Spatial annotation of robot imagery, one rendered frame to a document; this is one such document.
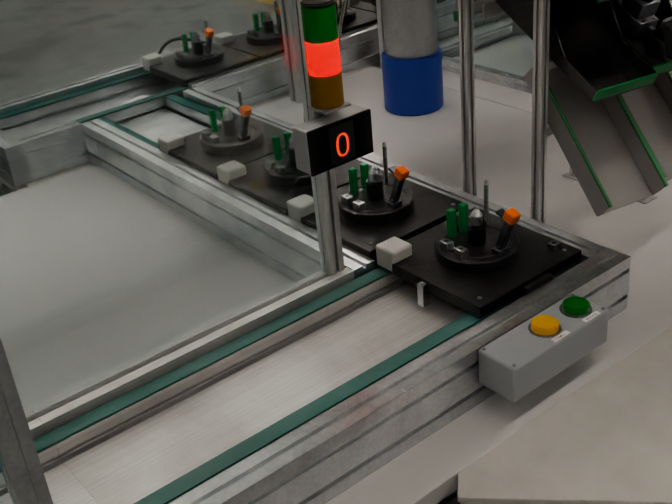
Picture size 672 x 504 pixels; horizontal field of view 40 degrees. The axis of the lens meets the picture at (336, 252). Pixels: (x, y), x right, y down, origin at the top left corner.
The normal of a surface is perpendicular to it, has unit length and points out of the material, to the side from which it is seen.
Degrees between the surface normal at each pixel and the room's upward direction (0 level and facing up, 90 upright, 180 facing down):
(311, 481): 90
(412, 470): 0
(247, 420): 0
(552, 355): 90
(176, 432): 0
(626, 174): 45
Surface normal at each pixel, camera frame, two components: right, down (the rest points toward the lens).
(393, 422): 0.62, 0.33
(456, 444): -0.09, -0.87
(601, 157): 0.28, -0.34
